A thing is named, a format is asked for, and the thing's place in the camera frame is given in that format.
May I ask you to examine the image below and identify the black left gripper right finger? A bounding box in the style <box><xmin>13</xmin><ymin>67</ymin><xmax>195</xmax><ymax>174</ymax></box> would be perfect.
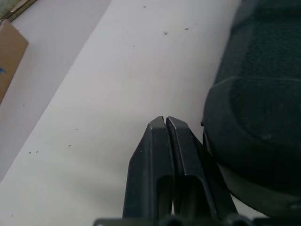
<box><xmin>166</xmin><ymin>116</ymin><xmax>238</xmax><ymax>220</ymax></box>

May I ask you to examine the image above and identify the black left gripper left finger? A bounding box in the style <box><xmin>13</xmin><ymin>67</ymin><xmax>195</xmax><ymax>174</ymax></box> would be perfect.
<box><xmin>122</xmin><ymin>116</ymin><xmax>176</xmax><ymax>220</ymax></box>

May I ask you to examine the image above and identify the brown cardboard box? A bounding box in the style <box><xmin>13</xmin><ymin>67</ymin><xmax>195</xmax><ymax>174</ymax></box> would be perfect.
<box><xmin>0</xmin><ymin>19</ymin><xmax>30</xmax><ymax>105</ymax></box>

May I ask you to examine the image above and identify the wooden framed board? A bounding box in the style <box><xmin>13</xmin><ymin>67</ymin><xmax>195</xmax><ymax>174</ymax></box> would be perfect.
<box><xmin>0</xmin><ymin>0</ymin><xmax>38</xmax><ymax>21</ymax></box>

